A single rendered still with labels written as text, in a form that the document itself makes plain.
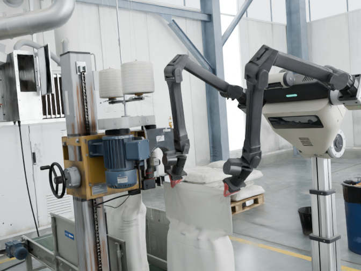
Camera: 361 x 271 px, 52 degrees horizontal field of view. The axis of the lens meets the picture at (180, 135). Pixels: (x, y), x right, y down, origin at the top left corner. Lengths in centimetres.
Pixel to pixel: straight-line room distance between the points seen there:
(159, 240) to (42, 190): 226
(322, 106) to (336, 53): 857
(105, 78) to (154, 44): 530
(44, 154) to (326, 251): 344
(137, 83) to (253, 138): 63
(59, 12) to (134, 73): 270
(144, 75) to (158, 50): 553
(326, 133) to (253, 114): 54
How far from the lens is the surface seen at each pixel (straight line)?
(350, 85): 174
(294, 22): 1079
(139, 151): 170
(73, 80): 193
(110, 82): 206
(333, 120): 189
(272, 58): 142
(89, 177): 189
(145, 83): 183
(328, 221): 217
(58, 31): 537
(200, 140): 790
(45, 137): 471
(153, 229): 283
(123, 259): 221
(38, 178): 470
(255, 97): 146
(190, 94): 777
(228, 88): 198
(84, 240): 202
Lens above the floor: 141
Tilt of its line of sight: 3 degrees down
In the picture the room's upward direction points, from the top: 4 degrees counter-clockwise
